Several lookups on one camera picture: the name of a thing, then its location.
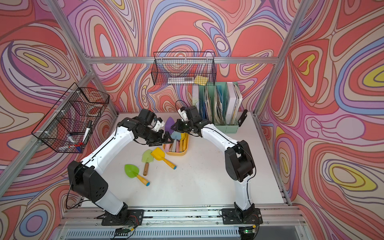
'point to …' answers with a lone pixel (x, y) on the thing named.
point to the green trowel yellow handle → (133, 171)
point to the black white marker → (87, 132)
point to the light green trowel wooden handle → (147, 158)
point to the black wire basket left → (67, 126)
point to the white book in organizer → (234, 100)
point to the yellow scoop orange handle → (159, 154)
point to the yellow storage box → (177, 154)
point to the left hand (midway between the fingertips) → (169, 142)
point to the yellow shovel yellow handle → (183, 141)
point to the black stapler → (242, 118)
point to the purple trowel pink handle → (169, 122)
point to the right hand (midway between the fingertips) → (172, 130)
